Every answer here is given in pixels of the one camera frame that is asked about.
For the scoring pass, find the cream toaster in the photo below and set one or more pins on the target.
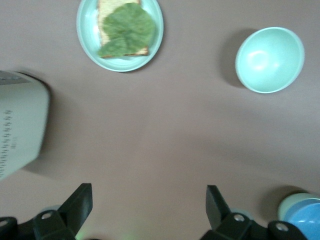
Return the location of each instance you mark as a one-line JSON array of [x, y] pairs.
[[22, 125]]

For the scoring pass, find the green lettuce leaf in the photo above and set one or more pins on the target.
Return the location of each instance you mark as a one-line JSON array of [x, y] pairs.
[[127, 27]]

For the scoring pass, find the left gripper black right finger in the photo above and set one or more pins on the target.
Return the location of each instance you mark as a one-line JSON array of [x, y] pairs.
[[218, 212]]

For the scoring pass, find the bread slice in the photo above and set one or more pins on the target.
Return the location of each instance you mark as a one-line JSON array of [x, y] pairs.
[[105, 10]]

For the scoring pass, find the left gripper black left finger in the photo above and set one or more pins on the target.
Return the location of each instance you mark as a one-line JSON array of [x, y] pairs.
[[77, 210]]

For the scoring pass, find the light green bowl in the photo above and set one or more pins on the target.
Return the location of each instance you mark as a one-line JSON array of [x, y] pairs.
[[287, 205], [270, 60]]

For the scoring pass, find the blue bowl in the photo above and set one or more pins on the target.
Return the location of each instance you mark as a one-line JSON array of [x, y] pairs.
[[310, 220]]

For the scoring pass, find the light green plate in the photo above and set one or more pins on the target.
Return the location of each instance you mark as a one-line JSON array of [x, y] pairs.
[[86, 32]]

